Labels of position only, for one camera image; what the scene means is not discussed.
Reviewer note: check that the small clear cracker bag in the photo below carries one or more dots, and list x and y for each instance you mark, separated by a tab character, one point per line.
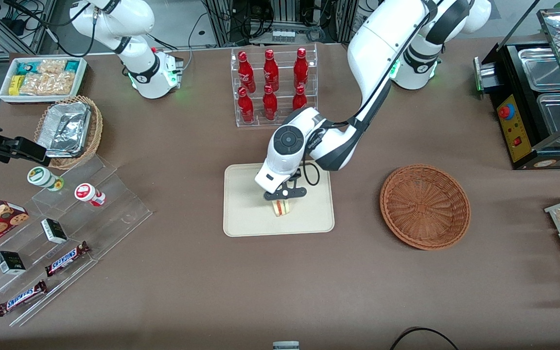
51	66

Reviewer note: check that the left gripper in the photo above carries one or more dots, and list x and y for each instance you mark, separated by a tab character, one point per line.
297	173

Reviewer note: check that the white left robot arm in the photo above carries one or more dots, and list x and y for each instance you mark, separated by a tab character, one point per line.
382	43

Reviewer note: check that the Snickers bar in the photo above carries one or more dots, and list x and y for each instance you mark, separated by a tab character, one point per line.
66	259
21	298

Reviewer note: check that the small black box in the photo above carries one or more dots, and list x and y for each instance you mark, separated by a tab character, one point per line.
10	263
54	231

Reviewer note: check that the green lid yogurt cup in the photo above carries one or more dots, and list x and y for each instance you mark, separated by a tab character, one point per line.
42	177

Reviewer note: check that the clear acrylic stepped stand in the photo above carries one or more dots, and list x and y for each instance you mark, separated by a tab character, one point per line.
114	209

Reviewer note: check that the beige plastic tray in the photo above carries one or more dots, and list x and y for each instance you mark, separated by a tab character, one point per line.
246	214

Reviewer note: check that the yellow snack packet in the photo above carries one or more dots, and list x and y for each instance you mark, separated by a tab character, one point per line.
15	85

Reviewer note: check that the red cola bottle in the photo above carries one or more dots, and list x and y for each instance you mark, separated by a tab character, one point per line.
246	107
270	104
271	70
246	73
299	99
301	68

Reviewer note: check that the stacked aluminium foil trays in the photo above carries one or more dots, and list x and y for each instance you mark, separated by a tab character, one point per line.
66	129

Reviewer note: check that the small grey device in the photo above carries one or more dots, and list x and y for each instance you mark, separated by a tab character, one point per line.
286	346

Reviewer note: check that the triangle sandwich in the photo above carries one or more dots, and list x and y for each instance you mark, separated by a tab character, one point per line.
282	209

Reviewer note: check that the large clear cracker bag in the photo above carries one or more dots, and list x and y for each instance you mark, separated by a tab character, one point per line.
49	84

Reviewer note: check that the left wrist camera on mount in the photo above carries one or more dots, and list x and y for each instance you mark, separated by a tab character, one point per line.
294	192

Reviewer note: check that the round brown wicker basket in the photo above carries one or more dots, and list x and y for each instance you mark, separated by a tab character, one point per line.
426	209

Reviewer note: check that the teal snack packet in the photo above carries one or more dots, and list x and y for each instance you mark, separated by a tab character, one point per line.
71	65
25	67

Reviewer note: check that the white snack bin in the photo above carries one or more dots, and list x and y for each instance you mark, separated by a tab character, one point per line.
4	95

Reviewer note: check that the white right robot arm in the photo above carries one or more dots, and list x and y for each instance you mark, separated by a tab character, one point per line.
146	80

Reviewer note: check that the white power strip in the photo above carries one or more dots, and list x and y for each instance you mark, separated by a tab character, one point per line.
283	35

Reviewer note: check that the aluminium frame rack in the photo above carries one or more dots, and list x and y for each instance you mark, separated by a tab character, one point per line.
285	14

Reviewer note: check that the red lid yogurt cup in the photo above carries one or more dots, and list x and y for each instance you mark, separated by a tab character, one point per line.
85	192

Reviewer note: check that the oval tan wicker basket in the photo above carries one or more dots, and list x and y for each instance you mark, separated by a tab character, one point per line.
96	131

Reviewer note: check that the clear acrylic bottle rack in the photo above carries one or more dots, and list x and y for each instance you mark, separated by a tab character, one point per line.
282	63

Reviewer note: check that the black food warmer machine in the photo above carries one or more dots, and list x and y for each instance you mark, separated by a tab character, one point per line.
508	73

